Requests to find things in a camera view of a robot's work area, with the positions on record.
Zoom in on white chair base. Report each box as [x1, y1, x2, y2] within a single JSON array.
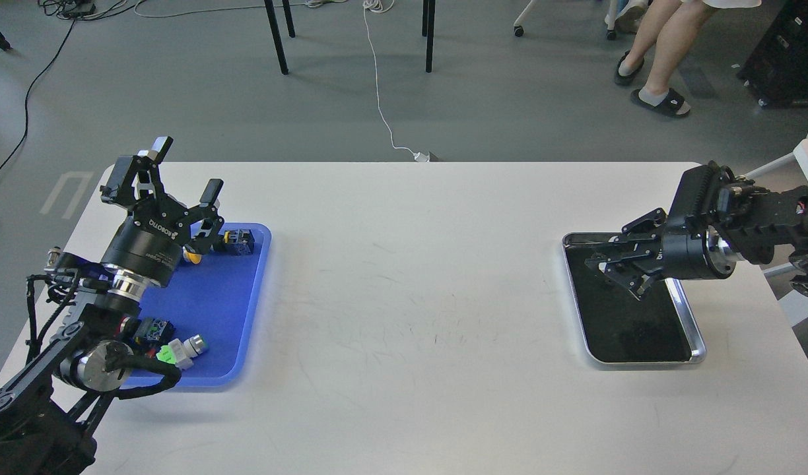
[[512, 1, 621, 40]]

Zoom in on black equipment case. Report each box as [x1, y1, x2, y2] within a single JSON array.
[[737, 1, 808, 108]]

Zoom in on red push button switch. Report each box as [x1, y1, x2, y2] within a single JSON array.
[[116, 317, 176, 354]]

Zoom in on white green selector switch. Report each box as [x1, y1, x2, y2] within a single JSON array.
[[156, 334, 209, 371]]

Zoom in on black table legs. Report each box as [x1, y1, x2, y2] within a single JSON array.
[[264, 1, 436, 75]]

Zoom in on blue plastic tray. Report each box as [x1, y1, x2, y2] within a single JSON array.
[[139, 222, 272, 392]]

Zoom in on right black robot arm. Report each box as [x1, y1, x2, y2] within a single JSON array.
[[585, 162, 808, 300]]

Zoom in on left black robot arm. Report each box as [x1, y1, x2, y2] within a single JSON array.
[[0, 137, 224, 474]]

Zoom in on black cable on floor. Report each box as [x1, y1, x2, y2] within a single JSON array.
[[0, 0, 131, 239]]

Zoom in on person leg with sandal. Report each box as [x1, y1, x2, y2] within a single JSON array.
[[630, 0, 761, 119]]

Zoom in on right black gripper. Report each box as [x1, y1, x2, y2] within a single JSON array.
[[585, 208, 738, 301]]

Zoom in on green push button switch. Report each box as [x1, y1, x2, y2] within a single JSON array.
[[212, 229, 255, 256]]

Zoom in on yellow push button switch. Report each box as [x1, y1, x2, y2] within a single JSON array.
[[180, 247, 203, 265]]

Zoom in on silver metal tray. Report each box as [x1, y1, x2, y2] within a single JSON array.
[[562, 234, 706, 369]]

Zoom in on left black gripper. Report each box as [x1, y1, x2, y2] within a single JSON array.
[[100, 137, 224, 288]]

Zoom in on white cable on floor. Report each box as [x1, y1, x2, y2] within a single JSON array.
[[135, 0, 431, 162]]

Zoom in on white office chair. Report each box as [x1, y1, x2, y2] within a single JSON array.
[[745, 133, 808, 327]]

